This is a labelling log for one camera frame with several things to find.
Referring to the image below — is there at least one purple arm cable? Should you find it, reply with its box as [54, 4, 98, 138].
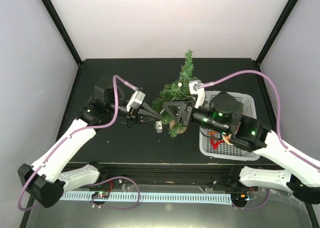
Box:
[18, 74, 141, 211]
[199, 69, 320, 171]

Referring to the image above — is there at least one white perforated plastic basket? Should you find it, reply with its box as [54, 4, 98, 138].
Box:
[199, 92, 260, 161]

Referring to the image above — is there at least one wooden round ornament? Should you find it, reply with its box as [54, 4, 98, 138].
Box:
[222, 134, 234, 146]

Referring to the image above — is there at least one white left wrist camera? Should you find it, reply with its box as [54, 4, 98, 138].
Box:
[126, 91, 146, 112]

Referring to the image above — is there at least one right circuit board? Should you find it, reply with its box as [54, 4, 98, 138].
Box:
[230, 193, 257, 202]

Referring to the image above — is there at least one right black frame post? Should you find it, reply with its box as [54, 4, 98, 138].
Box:
[255, 0, 299, 70]

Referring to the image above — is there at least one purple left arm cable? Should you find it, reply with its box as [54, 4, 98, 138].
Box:
[18, 74, 141, 211]

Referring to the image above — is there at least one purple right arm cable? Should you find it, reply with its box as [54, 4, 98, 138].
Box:
[199, 69, 320, 171]

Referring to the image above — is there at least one left black frame post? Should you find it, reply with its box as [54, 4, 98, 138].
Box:
[41, 0, 83, 66]

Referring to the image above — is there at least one left circuit board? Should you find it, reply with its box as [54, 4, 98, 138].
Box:
[91, 192, 110, 199]

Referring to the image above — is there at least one circuit board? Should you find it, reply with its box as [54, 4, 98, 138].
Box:
[91, 192, 110, 199]
[230, 193, 257, 202]

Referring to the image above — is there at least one black frame post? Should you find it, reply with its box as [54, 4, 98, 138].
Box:
[41, 0, 83, 66]
[255, 0, 299, 70]

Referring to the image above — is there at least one small green christmas tree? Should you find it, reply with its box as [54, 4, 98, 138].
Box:
[152, 49, 198, 138]

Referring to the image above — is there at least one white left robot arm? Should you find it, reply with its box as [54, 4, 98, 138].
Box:
[17, 75, 162, 211]

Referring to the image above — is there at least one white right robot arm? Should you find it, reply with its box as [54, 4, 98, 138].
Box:
[142, 92, 320, 205]

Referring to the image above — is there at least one white slotted cable duct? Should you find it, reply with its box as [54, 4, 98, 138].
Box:
[60, 191, 232, 205]

